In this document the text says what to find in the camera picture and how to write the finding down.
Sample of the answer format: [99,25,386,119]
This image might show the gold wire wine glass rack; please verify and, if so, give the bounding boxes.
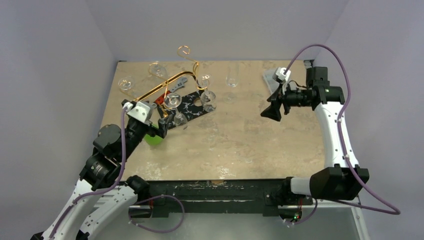
[129,45,210,106]

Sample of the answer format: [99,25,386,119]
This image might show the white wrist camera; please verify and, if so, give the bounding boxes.
[272,67,291,95]
[122,101,156,126]

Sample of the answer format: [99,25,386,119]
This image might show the short ribbed clear goblet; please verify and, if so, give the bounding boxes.
[148,61,168,79]

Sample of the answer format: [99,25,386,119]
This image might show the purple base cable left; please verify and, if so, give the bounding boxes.
[128,194,185,233]

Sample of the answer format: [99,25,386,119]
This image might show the green plastic wine glass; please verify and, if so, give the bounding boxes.
[143,123,163,146]

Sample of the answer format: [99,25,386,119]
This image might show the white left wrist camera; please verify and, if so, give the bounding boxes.
[122,101,156,126]

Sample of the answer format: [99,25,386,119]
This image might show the red handled adjustable wrench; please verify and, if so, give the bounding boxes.
[154,77,188,105]

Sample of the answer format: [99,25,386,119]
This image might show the clear plastic screw box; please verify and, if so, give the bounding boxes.
[262,69,279,94]

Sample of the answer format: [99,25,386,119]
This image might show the clear stemmed glass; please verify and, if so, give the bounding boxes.
[163,93,188,130]

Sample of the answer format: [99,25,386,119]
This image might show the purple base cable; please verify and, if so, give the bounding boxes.
[282,198,318,227]
[128,194,185,233]

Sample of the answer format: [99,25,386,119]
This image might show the clear tall wine glass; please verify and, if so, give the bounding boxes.
[196,74,217,112]

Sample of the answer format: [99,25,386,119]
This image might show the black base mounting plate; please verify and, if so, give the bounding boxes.
[130,178,313,218]

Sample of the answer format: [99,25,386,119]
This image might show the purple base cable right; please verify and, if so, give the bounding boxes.
[282,198,318,227]

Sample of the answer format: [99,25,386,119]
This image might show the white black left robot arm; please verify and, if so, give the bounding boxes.
[31,117,170,240]

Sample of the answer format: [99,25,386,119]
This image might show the clear round wine glass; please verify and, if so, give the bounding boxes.
[118,75,135,92]

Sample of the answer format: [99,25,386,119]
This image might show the clear champagne flute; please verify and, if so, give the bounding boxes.
[223,61,239,104]

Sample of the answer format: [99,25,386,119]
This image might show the black marbled rack base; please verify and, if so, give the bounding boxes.
[156,90,211,130]

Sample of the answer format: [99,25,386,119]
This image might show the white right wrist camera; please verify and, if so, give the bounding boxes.
[272,67,291,95]

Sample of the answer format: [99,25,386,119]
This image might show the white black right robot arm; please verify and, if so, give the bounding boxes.
[260,67,370,204]

